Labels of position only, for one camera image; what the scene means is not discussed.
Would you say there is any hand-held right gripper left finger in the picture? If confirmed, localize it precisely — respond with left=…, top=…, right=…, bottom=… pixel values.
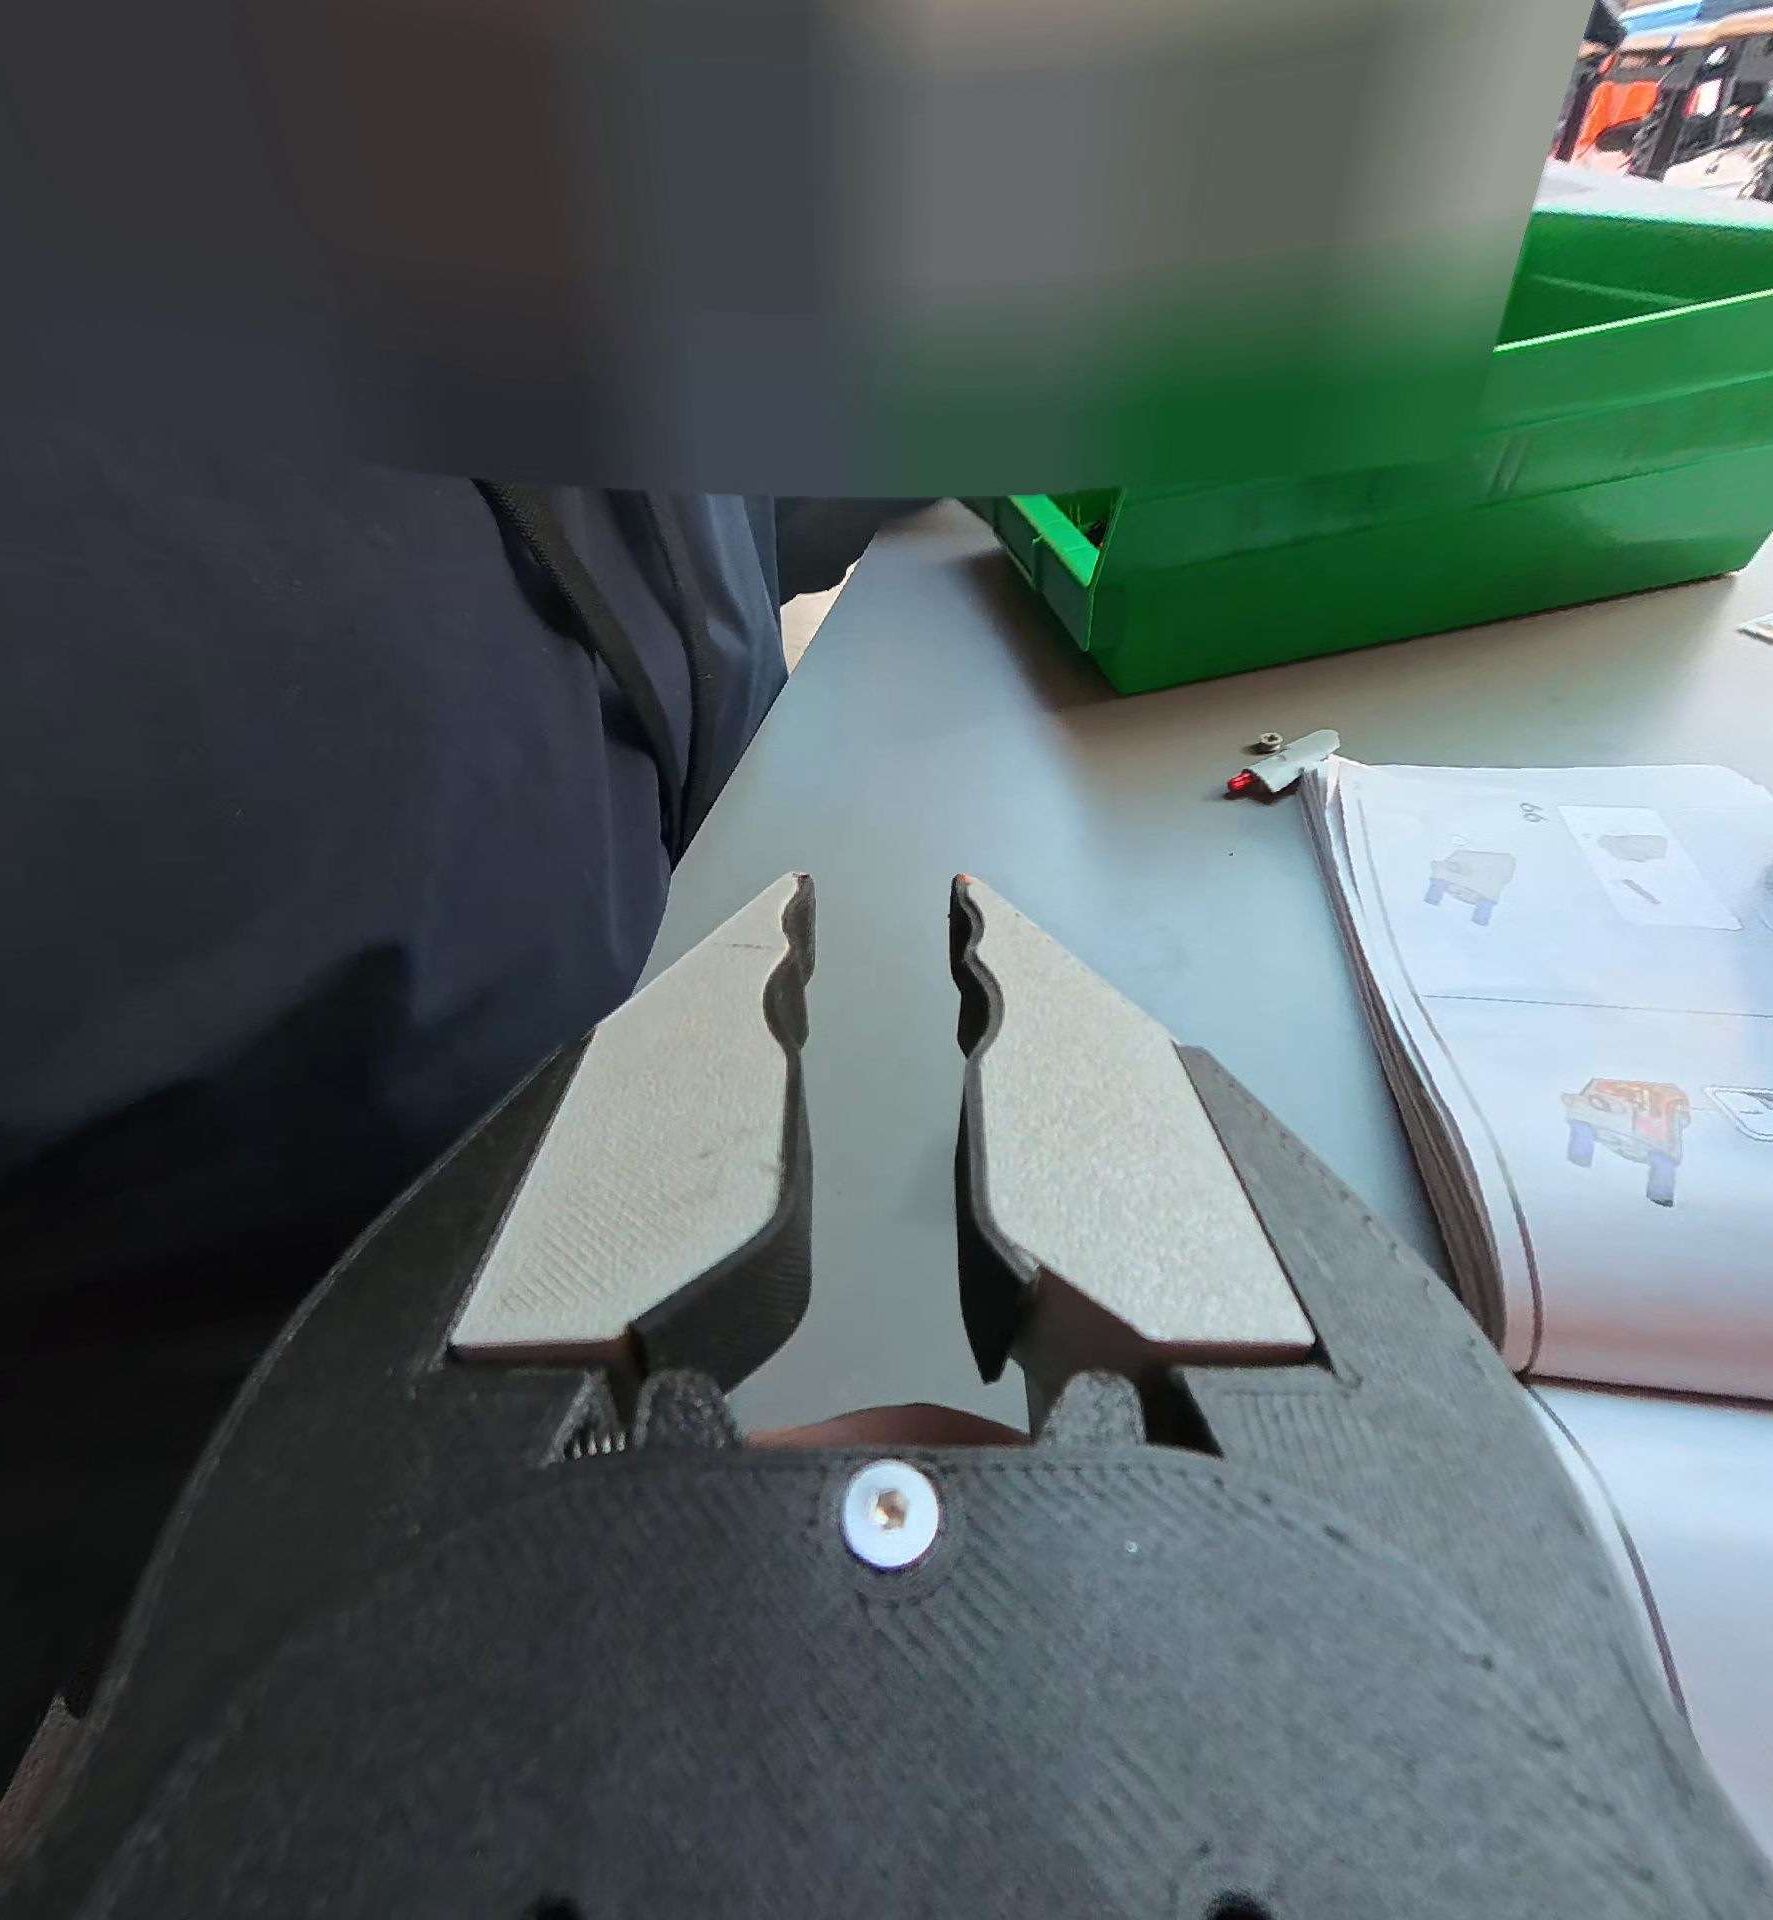
left=448, top=871, right=820, bottom=1405

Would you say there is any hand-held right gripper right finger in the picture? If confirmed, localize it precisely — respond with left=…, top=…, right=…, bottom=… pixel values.
left=948, top=873, right=1320, bottom=1435

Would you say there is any grey lego piece red pin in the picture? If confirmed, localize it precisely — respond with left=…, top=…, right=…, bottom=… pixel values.
left=1224, top=727, right=1346, bottom=804

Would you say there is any lego instruction booklet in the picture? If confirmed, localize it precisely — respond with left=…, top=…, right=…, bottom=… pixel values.
left=1296, top=755, right=1773, bottom=1854

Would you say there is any person in dark clothing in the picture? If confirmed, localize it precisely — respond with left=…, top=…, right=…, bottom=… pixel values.
left=0, top=465, right=888, bottom=1879

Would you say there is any green plastic bin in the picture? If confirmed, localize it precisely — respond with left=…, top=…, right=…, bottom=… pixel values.
left=977, top=206, right=1773, bottom=701

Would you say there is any background workbench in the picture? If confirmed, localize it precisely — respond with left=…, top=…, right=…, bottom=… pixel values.
left=1548, top=0, right=1773, bottom=213

